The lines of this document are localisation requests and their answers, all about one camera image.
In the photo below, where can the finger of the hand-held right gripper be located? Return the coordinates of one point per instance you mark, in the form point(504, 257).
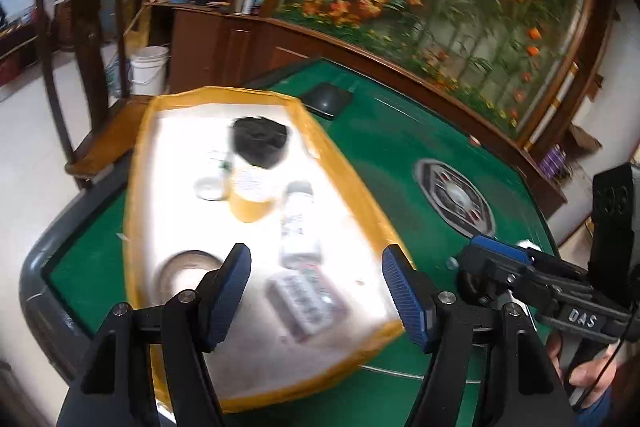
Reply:
point(492, 247)
point(485, 277)

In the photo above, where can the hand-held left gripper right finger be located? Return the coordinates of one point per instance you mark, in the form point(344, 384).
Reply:
point(405, 297)

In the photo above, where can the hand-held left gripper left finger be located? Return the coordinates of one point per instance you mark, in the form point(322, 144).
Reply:
point(230, 292)

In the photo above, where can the yellow-rimmed white tray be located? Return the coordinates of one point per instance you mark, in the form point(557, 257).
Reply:
point(210, 93)

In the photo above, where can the person's right hand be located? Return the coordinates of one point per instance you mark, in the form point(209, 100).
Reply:
point(595, 374)

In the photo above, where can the black tape roll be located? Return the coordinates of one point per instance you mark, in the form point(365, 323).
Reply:
point(175, 264)

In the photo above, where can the round table control panel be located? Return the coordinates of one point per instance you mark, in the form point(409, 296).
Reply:
point(450, 192)

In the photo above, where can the patterned small box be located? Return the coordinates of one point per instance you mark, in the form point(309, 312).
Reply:
point(305, 302)

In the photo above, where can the white plastic bottle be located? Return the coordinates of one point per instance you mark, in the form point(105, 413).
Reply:
point(299, 227)

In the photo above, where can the small white jar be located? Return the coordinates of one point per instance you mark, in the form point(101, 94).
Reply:
point(210, 189)

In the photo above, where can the black smartphone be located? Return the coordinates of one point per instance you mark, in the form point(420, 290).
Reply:
point(327, 99)

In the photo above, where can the white plastic bucket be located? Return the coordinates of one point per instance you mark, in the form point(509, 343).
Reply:
point(148, 72)

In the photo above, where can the artificial flower display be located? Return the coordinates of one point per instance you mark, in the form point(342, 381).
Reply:
point(425, 7)

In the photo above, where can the dark wooden chair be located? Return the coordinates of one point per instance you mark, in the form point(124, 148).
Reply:
point(82, 57)

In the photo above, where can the brown wall shelf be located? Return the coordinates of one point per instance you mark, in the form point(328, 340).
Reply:
point(582, 137)

